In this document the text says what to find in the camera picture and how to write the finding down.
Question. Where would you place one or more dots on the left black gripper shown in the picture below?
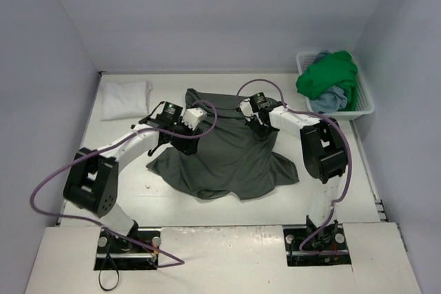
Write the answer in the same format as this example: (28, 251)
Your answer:
(186, 143)

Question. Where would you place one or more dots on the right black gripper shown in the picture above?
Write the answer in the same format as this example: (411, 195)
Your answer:
(258, 127)

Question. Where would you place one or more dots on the grey green t shirt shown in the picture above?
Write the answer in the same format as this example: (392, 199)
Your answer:
(230, 159)

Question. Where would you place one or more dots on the white t shirt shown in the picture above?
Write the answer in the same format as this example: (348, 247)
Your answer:
(125, 100)

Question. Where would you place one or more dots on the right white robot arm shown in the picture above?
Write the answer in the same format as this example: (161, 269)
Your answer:
(323, 149)

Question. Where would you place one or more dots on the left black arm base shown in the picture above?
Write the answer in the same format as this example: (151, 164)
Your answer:
(114, 253)

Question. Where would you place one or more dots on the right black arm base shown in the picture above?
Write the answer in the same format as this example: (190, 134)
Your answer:
(327, 248)

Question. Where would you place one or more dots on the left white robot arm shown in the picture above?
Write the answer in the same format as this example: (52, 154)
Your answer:
(93, 183)

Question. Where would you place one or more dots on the blue t shirt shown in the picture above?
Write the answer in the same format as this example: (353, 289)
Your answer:
(328, 81)

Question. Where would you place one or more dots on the white laundry basket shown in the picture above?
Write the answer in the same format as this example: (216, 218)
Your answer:
(364, 105)

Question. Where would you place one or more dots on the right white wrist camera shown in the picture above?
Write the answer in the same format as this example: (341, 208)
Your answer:
(245, 108)

